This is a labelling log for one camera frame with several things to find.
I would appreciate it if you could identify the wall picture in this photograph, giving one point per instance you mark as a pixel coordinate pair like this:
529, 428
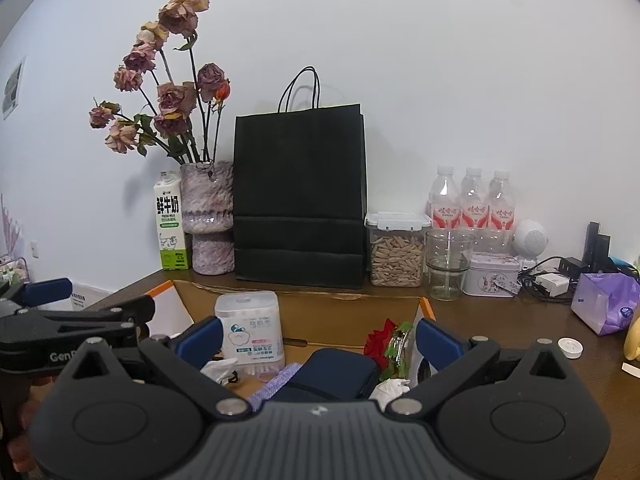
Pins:
12, 90

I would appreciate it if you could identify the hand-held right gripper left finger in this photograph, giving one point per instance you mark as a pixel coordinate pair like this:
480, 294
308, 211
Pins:
200, 342

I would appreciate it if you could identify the clear plastic bottle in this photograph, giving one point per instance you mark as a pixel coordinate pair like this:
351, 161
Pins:
380, 342

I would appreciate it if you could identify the navy blue pouch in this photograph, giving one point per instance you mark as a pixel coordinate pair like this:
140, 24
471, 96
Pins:
330, 375

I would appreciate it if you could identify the small blue object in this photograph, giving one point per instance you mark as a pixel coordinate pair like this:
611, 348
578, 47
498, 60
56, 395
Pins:
625, 265

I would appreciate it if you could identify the purple dried flowers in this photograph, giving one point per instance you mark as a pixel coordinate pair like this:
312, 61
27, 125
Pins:
9, 230

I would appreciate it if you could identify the white round speaker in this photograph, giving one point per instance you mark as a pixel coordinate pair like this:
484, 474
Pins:
530, 240

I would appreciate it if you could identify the white round cap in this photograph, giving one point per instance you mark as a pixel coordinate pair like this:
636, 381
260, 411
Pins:
570, 348

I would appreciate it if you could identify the red label water bottle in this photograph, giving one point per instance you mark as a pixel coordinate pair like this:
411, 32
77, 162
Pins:
444, 205
501, 210
474, 207

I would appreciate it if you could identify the metal storage rack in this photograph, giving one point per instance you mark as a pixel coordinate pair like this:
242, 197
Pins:
12, 270

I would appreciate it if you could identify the purple tissue pack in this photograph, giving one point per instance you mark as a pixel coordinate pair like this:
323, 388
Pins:
605, 302

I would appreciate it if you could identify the black paper bag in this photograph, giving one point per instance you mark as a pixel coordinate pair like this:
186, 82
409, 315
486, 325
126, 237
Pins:
300, 200

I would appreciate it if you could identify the power strip with chargers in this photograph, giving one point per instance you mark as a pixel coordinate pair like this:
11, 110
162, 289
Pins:
552, 284

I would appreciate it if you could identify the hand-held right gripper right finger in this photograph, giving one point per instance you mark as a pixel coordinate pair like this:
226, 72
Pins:
440, 345

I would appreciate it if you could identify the red orange cardboard box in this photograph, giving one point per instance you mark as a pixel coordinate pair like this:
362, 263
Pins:
325, 320

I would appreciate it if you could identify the wooden desktop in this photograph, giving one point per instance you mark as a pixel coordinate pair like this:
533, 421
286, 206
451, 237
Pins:
525, 320

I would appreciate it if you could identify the purple marbled vase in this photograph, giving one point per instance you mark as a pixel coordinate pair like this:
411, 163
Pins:
207, 220

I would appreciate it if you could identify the clear snack container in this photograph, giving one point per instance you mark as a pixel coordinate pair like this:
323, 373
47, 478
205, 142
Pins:
397, 260

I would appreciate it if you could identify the translucent cotton swab box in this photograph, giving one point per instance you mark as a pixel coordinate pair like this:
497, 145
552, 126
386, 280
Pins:
250, 320

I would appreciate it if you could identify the dried pink roses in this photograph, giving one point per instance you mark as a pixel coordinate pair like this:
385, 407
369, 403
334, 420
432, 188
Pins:
172, 97

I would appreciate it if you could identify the person's left hand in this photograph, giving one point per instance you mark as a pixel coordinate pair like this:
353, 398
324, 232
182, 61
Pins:
25, 435

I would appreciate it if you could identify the pale paper strip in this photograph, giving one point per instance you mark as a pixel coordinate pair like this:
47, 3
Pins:
631, 368

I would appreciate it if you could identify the green white milk carton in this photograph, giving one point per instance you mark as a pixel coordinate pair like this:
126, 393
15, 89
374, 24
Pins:
170, 220

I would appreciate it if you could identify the white wall socket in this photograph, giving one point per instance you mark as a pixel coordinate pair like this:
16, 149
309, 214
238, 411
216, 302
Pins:
34, 250

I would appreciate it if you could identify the purple cloth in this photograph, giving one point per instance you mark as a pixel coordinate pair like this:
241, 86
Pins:
277, 385

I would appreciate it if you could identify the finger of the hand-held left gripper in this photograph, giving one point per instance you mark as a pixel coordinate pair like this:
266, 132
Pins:
100, 316
47, 291

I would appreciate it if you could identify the white tin box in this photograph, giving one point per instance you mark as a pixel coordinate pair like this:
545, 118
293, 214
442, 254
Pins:
487, 277

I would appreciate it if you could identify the clear glass cup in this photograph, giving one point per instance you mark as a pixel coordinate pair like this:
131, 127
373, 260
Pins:
447, 260

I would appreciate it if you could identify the black upright devices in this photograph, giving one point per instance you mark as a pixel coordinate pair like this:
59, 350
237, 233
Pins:
597, 247

